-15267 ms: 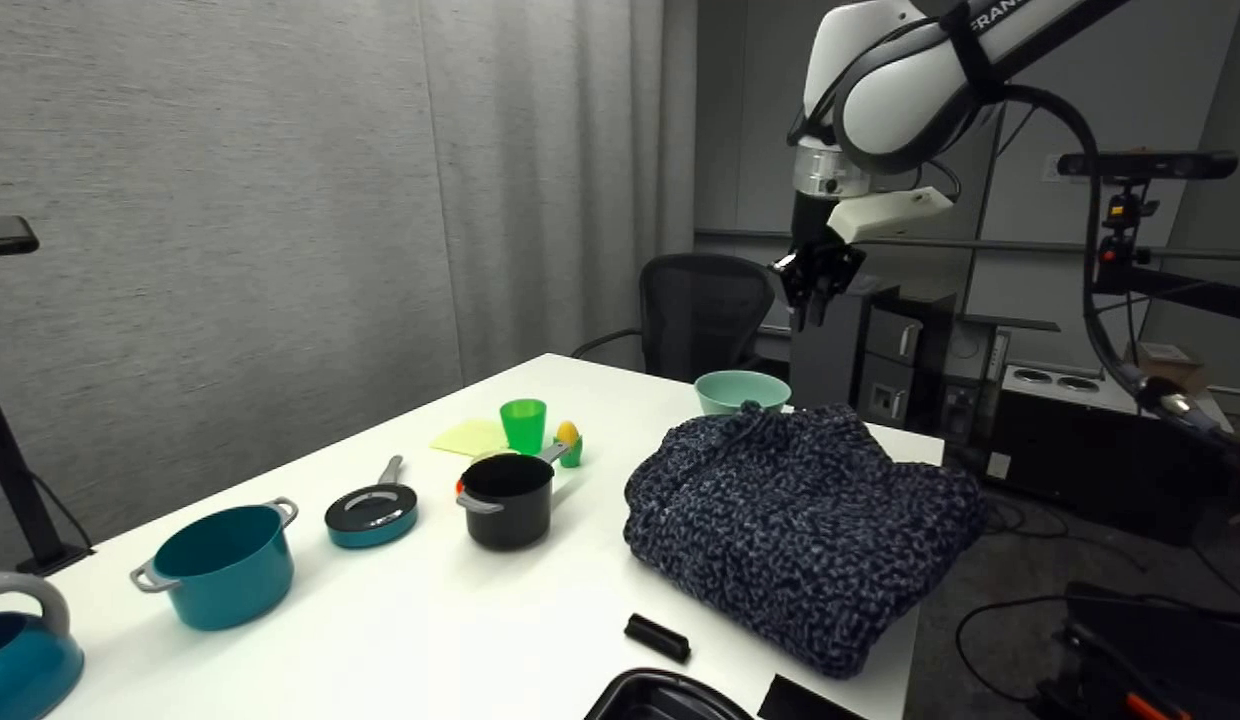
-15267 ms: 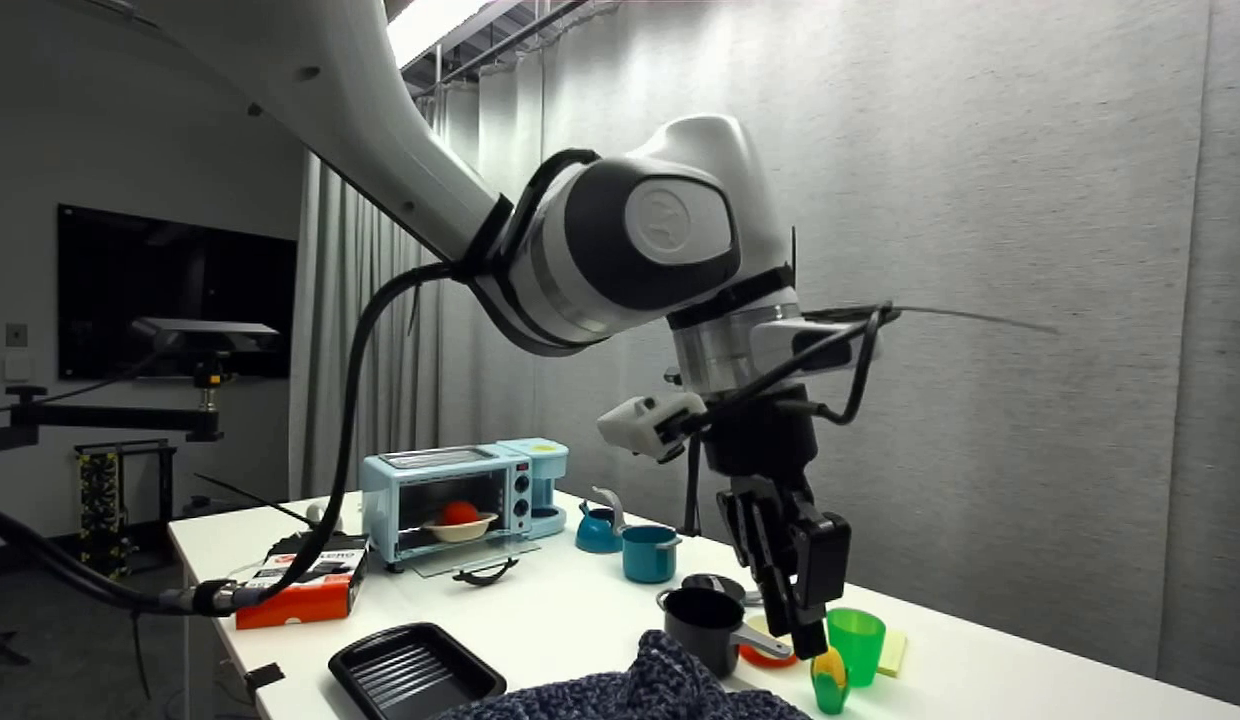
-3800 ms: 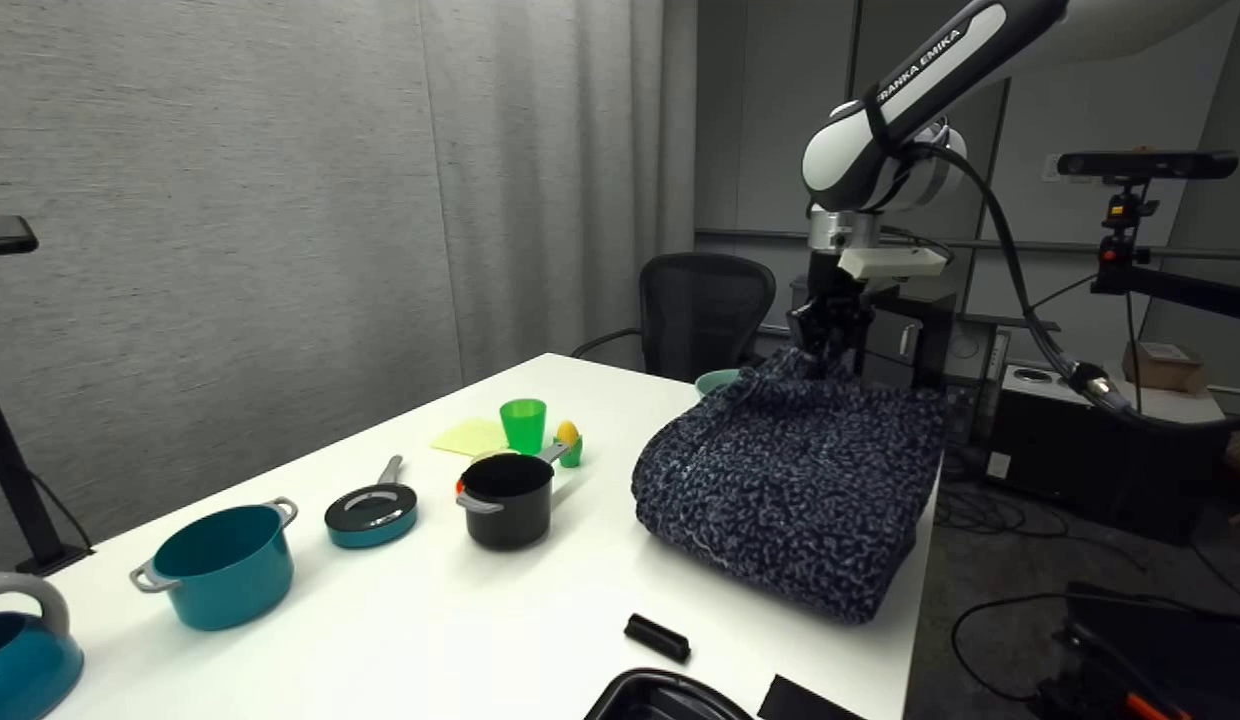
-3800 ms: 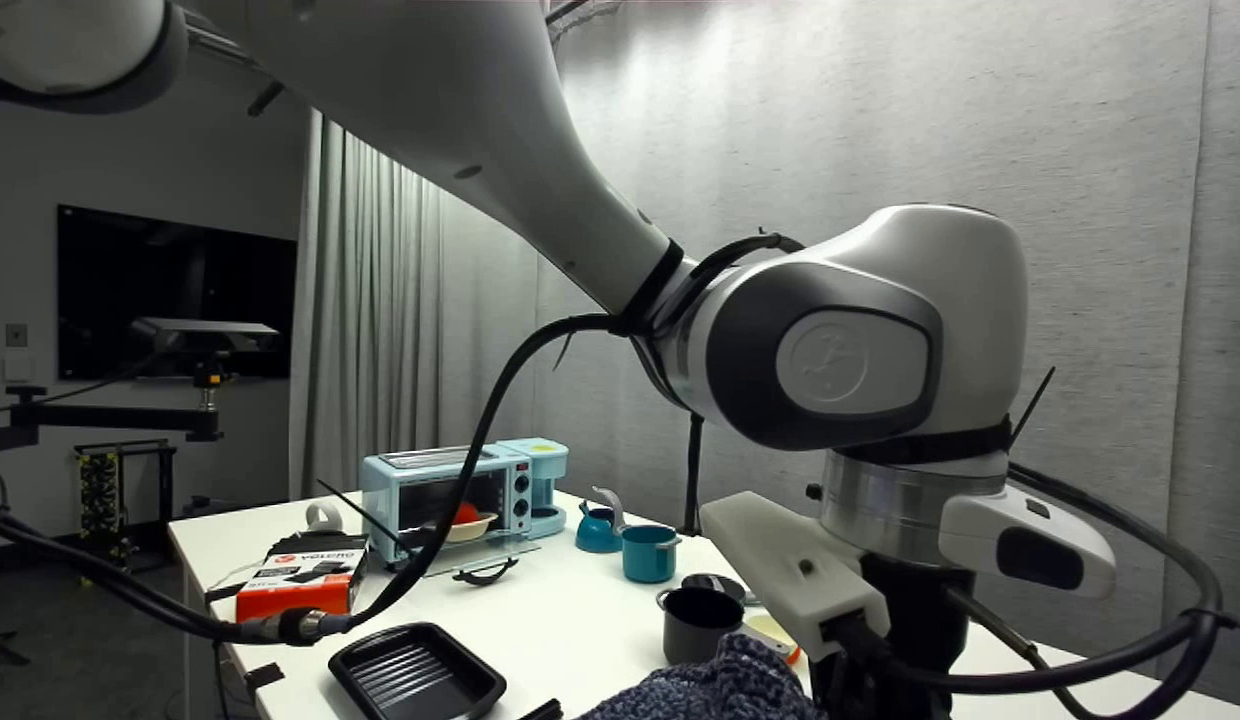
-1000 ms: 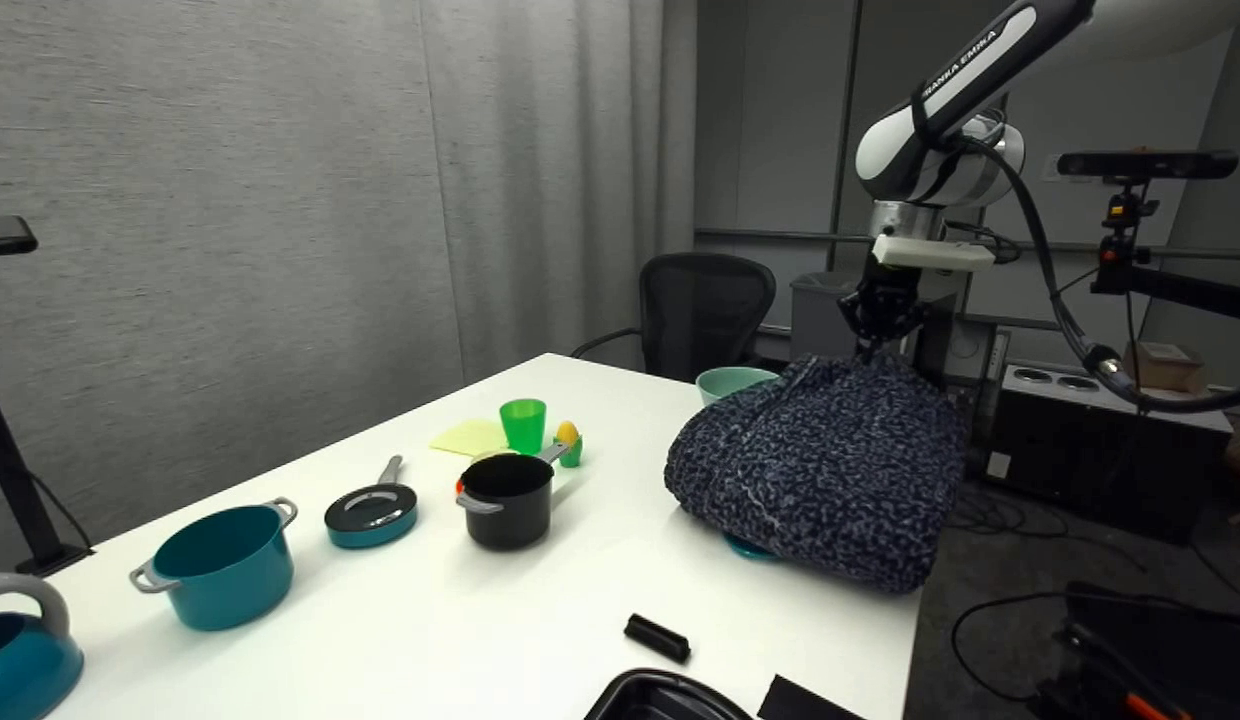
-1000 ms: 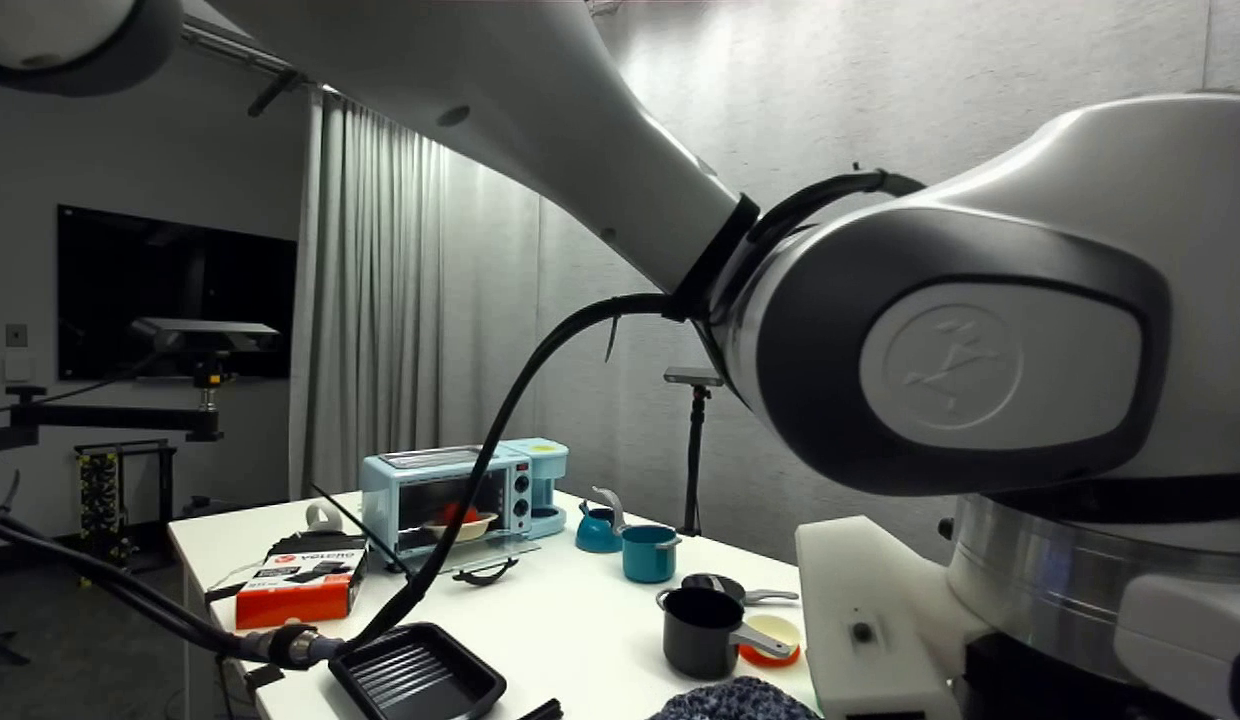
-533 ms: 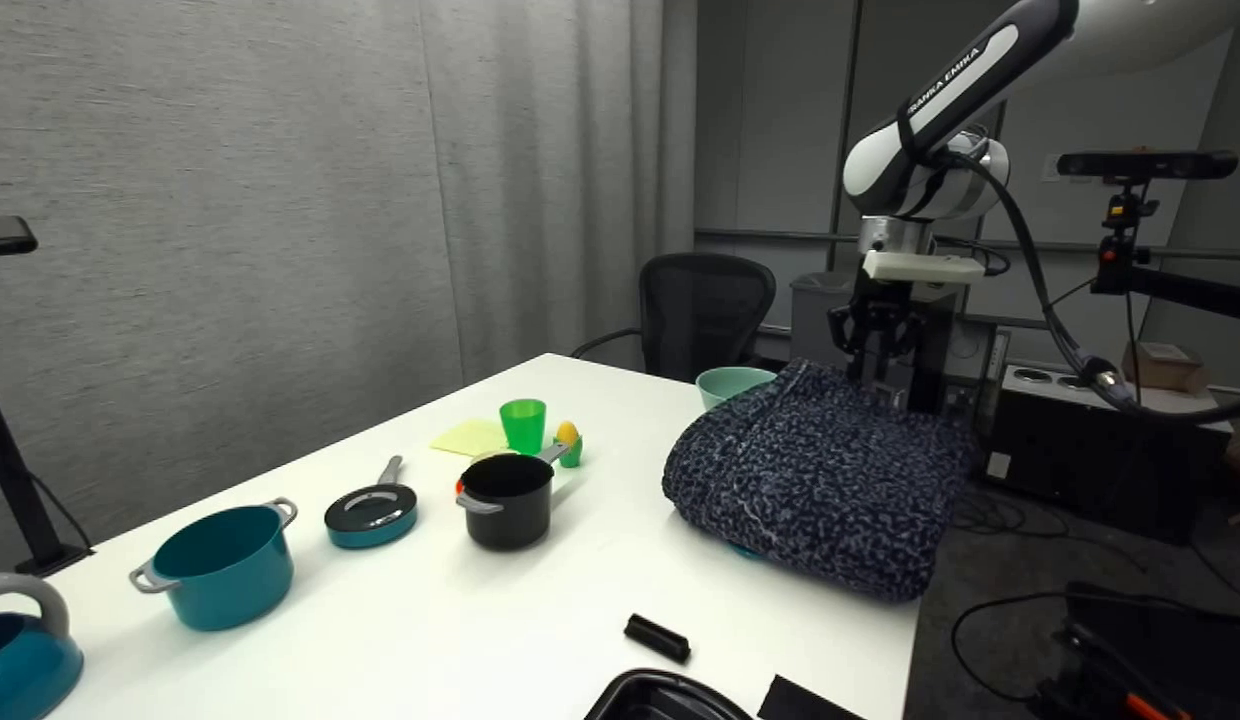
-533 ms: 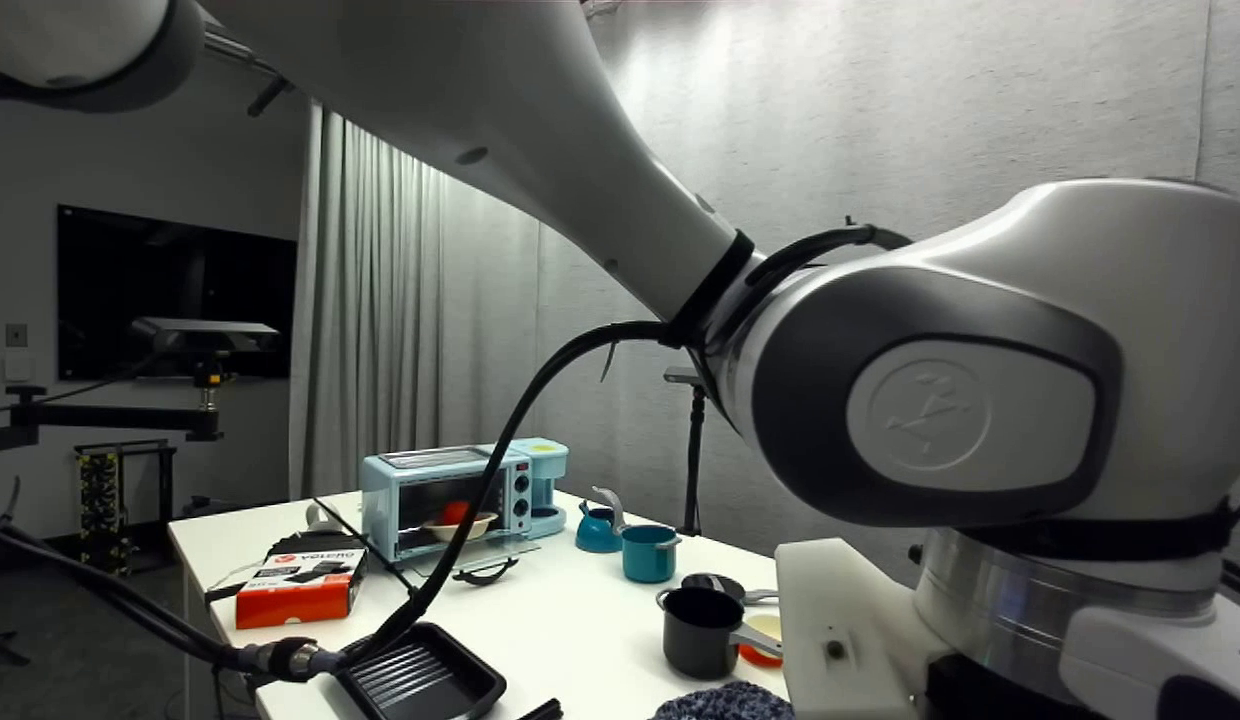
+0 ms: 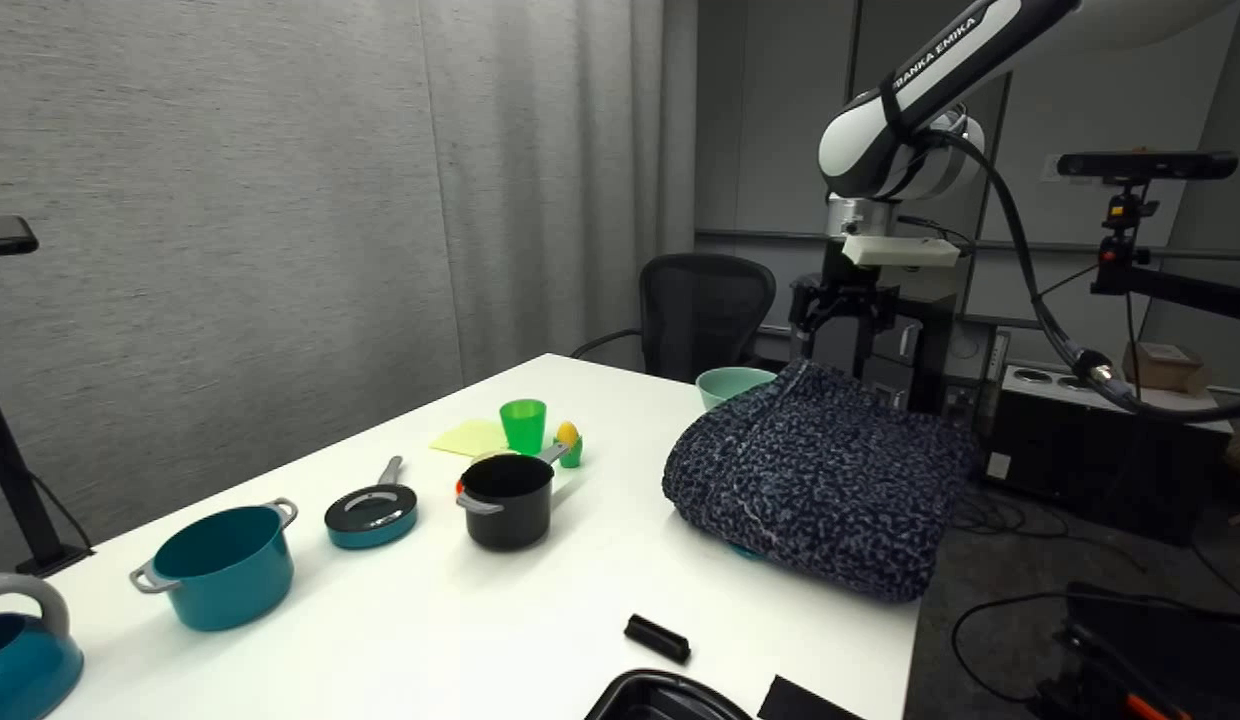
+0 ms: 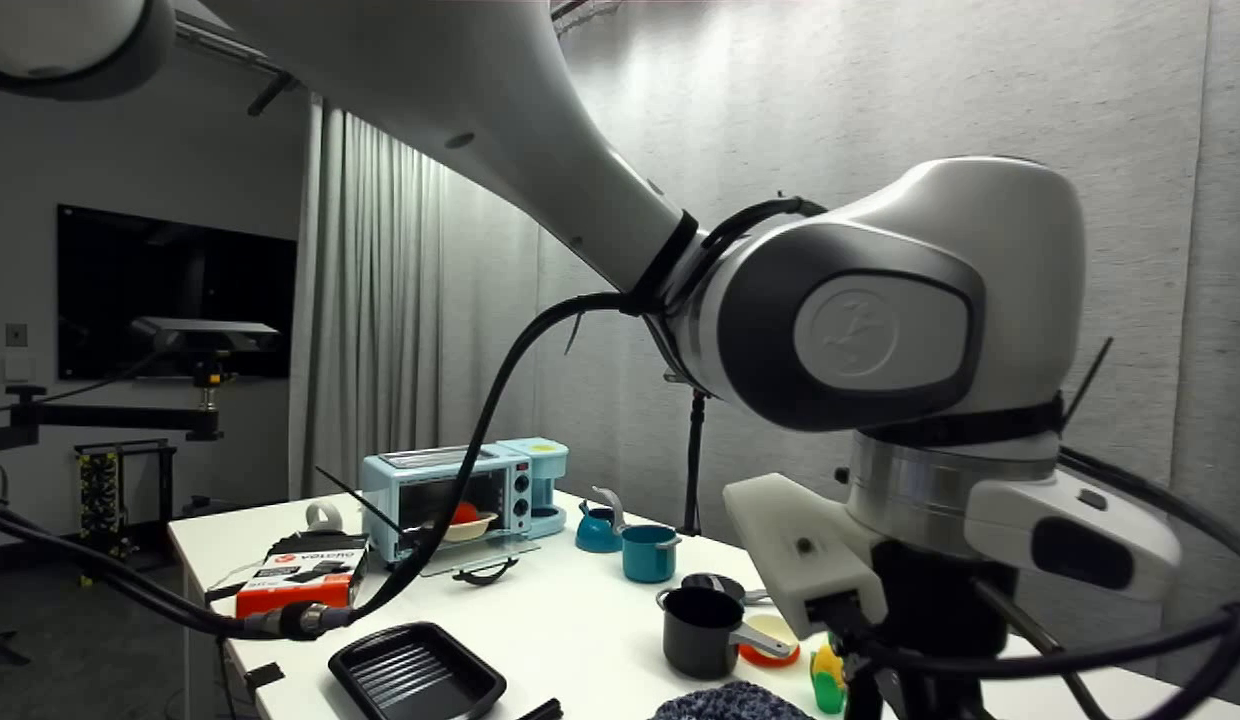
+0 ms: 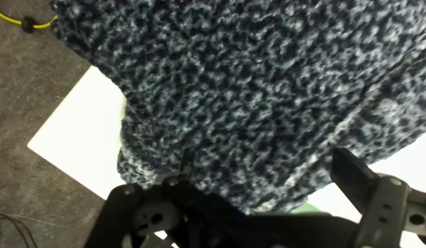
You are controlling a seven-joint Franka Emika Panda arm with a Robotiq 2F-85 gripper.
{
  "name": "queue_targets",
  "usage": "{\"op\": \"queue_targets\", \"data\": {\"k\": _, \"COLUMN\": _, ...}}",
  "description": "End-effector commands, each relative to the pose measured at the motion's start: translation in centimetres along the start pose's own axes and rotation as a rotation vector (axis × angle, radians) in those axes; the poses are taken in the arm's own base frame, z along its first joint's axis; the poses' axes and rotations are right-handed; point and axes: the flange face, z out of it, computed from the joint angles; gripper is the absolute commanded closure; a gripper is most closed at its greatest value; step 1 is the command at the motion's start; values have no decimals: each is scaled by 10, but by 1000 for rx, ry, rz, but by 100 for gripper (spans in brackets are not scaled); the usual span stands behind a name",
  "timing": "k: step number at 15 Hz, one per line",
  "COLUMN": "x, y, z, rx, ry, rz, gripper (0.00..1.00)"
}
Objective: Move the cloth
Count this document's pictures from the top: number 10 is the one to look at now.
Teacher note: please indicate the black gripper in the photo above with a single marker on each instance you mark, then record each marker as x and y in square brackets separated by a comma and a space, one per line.
[932, 612]

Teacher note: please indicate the dark blue knitted cloth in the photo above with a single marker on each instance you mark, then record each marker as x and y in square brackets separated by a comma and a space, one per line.
[734, 700]

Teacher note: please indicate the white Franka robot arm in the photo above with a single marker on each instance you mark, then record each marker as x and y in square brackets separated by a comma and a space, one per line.
[513, 95]

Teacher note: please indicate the yellow corn toy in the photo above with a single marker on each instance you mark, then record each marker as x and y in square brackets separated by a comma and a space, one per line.
[827, 682]

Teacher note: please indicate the orange toy food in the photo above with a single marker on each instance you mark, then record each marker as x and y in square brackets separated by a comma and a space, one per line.
[768, 645]

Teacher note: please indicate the black mug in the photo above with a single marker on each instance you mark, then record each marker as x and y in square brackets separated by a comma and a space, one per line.
[700, 633]

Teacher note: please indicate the teal cooking pot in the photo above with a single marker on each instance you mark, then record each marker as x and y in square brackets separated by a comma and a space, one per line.
[649, 559]

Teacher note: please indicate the teal blue kettle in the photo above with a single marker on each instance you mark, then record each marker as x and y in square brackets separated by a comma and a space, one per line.
[599, 529]

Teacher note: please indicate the small black block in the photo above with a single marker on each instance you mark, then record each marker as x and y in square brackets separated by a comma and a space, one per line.
[542, 709]

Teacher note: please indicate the light blue toy oven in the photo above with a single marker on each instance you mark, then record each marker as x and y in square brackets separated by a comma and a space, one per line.
[532, 481]

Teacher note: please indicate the black glasses-shaped object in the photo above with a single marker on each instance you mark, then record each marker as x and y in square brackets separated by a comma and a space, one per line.
[485, 572]

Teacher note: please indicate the black grill tray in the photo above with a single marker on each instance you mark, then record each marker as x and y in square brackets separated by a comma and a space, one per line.
[410, 668]

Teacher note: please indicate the white tape roll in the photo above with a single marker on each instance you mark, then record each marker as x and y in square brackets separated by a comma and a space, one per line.
[323, 517]

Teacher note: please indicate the black device on box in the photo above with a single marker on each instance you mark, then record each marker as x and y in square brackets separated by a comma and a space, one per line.
[307, 544]

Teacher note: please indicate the orange box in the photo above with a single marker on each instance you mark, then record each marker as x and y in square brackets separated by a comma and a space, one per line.
[290, 597]

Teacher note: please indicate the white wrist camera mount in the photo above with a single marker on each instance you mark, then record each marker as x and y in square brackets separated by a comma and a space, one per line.
[800, 542]

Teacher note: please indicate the grey camera on boom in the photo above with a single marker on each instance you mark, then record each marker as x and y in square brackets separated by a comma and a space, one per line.
[203, 328]

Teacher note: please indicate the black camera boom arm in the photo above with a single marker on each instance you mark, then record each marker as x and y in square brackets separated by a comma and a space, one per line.
[103, 418]

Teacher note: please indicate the black wall monitor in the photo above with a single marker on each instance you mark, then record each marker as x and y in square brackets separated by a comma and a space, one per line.
[125, 282]

